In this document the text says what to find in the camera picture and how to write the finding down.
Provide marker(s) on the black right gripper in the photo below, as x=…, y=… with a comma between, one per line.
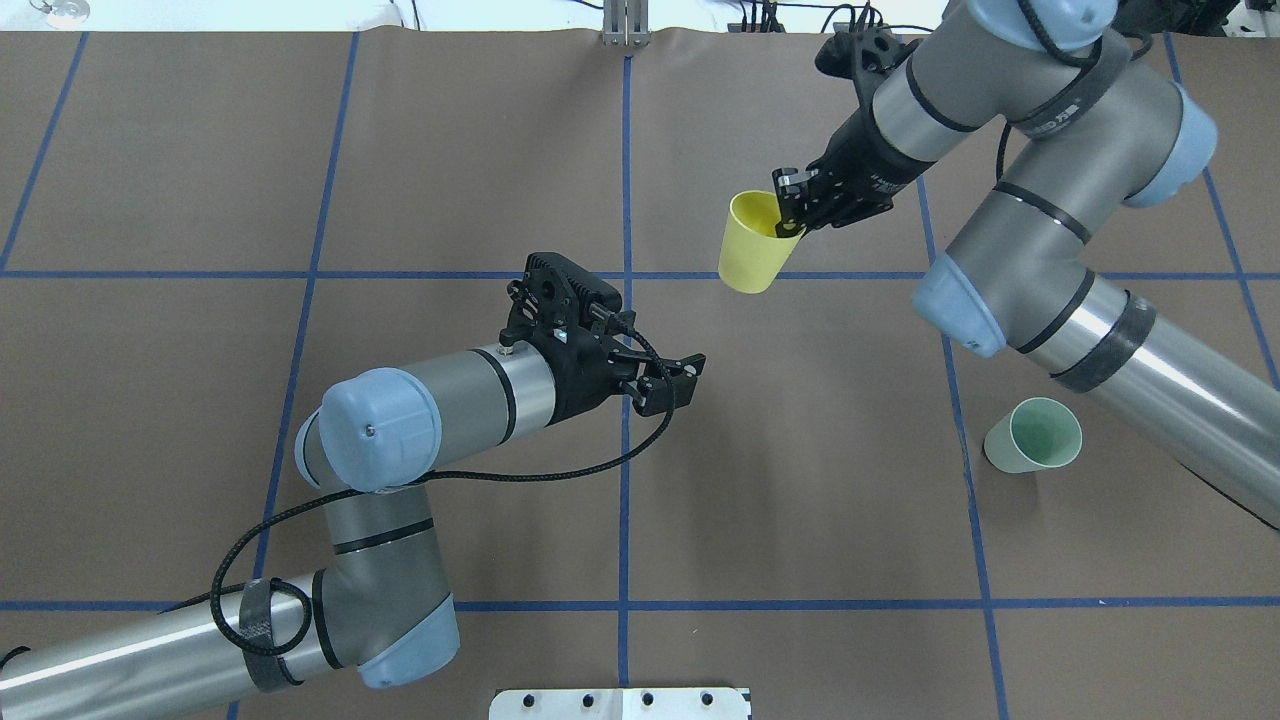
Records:
x=858, y=157

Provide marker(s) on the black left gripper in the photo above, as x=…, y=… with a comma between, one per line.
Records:
x=581, y=381

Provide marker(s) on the yellow plastic cup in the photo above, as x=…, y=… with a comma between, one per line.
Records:
x=753, y=253

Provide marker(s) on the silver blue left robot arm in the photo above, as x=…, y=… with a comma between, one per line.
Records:
x=380, y=601

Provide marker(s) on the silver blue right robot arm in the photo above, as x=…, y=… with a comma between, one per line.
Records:
x=1104, y=131

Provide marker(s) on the green plastic cup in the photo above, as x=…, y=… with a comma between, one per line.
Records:
x=1038, y=434

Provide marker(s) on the clear tape roll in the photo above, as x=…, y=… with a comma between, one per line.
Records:
x=63, y=14

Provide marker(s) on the aluminium frame post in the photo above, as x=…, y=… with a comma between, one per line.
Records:
x=625, y=23

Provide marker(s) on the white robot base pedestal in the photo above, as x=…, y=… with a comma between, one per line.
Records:
x=623, y=703

